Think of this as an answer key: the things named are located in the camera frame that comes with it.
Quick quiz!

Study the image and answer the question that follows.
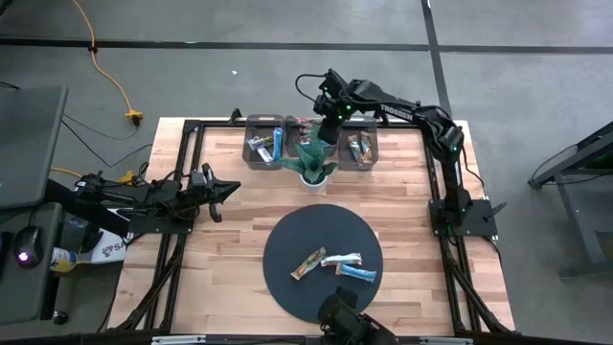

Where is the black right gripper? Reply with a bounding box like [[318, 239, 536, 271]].
[[311, 68, 358, 145]]

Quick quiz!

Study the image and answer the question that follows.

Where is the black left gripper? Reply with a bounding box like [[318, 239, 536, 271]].
[[203, 161, 241, 222]]

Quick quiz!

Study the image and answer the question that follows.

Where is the green orange granola bar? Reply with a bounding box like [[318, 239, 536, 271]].
[[346, 134, 366, 165], [359, 130, 375, 162], [290, 245, 329, 282]]

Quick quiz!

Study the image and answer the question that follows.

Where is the orange labelled snack packet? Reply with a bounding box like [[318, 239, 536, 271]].
[[319, 252, 364, 268]]

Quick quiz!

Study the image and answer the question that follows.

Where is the blue orange-ended granola bar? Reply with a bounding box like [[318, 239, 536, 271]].
[[334, 262, 378, 285]]

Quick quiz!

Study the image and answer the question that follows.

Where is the green snake plant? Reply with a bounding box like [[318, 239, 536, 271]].
[[278, 136, 339, 186]]

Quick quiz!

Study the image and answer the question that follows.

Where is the white round plant pot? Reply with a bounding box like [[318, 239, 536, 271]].
[[298, 172, 330, 196]]

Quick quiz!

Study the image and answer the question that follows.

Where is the round black plate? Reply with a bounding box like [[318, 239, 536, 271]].
[[261, 203, 385, 324]]

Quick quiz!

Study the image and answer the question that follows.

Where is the white printed box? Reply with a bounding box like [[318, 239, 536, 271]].
[[89, 228, 134, 265]]

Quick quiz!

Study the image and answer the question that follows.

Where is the black slanted bar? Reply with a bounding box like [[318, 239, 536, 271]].
[[43, 177, 131, 237]]

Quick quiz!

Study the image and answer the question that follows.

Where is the yellow white bottle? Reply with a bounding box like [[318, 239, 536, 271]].
[[49, 245, 79, 274]]

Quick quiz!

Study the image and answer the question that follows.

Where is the black blocky device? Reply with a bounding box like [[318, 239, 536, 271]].
[[317, 286, 401, 345]]

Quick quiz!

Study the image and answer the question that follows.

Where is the dark grey monitor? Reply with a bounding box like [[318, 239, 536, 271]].
[[0, 84, 69, 211]]

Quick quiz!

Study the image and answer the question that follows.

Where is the black computer mouse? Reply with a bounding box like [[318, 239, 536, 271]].
[[12, 225, 45, 270]]

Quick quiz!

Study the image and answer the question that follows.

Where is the dark grey side desk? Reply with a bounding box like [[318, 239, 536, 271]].
[[0, 200, 64, 327]]

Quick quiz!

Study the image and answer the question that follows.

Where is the grey metal stand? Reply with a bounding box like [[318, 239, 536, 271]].
[[528, 122, 613, 280]]

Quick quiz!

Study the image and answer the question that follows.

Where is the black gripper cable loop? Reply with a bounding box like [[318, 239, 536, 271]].
[[294, 72, 331, 104]]

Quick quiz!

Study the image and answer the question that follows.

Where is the black aluminium table frame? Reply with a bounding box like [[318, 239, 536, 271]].
[[107, 104, 517, 345]]

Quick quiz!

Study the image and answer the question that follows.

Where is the yellow cable with connector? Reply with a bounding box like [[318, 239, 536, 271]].
[[50, 165, 139, 187]]

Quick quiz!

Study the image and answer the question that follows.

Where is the yellow extension cord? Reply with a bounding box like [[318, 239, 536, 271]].
[[70, 0, 146, 128]]

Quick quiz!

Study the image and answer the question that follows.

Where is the black floor cable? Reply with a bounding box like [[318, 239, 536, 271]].
[[60, 120, 155, 170], [61, 112, 141, 142]]

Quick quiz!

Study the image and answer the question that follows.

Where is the silver metal bracket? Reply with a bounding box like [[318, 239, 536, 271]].
[[419, 336, 474, 345], [150, 334, 208, 345]]

